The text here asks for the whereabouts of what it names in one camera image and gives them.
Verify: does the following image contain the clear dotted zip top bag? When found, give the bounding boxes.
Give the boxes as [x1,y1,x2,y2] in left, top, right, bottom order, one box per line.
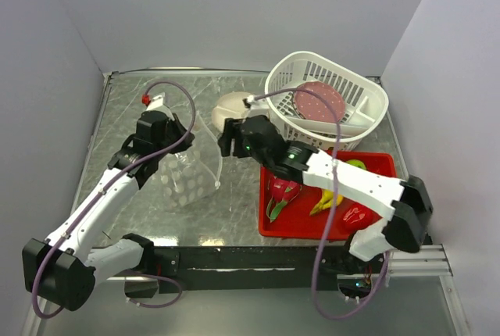
[153,113,223,210]

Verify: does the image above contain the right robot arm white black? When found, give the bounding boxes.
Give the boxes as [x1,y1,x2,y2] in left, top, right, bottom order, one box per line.
[218,115,434,273]

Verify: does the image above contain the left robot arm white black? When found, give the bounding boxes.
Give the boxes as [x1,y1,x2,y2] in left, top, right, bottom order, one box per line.
[22,110,194,320]

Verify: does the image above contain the beige divided plate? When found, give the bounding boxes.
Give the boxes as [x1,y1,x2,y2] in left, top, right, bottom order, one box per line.
[212,91,250,133]

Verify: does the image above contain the pink dotted plate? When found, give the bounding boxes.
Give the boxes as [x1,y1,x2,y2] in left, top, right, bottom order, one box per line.
[293,81,345,123]

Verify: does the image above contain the pink dragon fruit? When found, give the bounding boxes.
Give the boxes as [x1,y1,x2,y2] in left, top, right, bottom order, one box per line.
[266,177,302,222]

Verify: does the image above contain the yellow banana bunch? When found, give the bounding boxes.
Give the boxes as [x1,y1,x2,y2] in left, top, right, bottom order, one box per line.
[309,189,344,216]

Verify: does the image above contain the green apple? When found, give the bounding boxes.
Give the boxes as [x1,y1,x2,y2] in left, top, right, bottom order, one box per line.
[346,159,367,170]

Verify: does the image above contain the white plastic basket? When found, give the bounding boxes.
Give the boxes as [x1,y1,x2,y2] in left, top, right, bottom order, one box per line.
[265,51,389,151]

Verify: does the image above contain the red bell pepper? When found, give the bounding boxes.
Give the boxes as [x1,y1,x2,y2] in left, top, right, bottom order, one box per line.
[341,204,374,232]

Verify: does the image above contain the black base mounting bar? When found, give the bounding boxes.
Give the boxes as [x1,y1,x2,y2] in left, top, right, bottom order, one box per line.
[134,246,387,291]

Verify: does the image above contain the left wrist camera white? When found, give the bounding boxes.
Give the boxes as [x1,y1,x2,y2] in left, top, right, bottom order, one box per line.
[141,93,168,113]

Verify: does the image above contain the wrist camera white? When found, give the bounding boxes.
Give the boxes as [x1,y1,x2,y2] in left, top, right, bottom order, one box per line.
[243,95,269,119]
[141,93,168,113]

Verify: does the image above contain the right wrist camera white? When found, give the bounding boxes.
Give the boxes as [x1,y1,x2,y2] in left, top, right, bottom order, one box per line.
[243,95,269,119]

